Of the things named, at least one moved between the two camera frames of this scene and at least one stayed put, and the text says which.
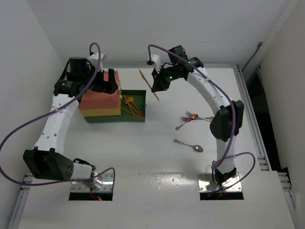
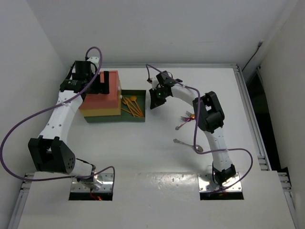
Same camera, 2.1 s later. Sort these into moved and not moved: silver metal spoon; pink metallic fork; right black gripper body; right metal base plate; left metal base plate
Moved: right black gripper body
Not moved: right metal base plate; left metal base plate; silver metal spoon; pink metallic fork
